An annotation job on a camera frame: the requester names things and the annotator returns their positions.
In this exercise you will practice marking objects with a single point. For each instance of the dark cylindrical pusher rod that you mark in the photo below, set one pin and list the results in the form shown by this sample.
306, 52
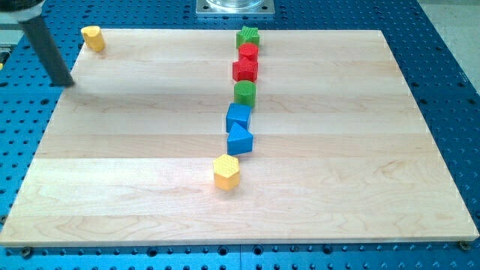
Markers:
42, 41

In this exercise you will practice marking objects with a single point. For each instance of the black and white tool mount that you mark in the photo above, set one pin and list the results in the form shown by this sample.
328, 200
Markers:
22, 10

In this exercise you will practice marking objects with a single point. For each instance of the yellow heart block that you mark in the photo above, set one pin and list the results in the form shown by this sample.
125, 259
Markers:
93, 38

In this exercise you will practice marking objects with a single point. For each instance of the yellow hexagon block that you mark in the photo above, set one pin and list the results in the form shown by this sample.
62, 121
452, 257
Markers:
226, 172

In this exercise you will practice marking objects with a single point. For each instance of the blue cube block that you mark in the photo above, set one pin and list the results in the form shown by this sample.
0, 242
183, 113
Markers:
239, 114

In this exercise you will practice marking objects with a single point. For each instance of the green cylinder block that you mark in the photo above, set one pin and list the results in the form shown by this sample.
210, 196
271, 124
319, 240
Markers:
245, 93

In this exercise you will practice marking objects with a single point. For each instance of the red pentagon block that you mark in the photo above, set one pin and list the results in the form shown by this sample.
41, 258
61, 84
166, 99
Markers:
245, 69

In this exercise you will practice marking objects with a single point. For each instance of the red cylinder block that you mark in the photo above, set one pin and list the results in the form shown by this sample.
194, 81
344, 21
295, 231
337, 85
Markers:
249, 51

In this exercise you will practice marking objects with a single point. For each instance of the blue triangle block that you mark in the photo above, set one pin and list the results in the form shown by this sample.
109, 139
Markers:
239, 140

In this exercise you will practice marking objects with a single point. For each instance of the green star block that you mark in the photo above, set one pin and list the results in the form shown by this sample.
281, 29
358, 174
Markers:
247, 35

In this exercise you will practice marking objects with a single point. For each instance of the light wooden board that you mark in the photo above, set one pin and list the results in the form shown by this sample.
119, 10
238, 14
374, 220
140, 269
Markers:
170, 137

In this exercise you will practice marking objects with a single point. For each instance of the blue perforated table plate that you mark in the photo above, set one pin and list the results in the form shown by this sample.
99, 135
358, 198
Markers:
444, 93

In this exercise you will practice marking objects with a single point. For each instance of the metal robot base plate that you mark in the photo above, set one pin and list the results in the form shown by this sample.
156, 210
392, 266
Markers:
217, 7

